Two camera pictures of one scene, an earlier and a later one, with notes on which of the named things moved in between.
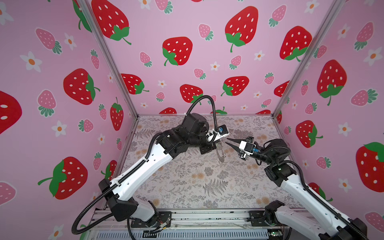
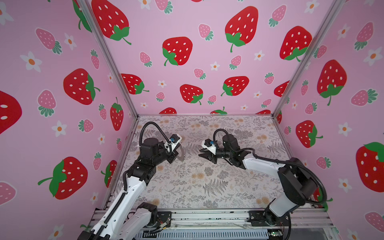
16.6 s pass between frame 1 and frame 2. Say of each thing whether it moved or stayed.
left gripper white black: moved
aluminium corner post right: stayed
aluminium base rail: stayed
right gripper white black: moved
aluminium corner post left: stayed
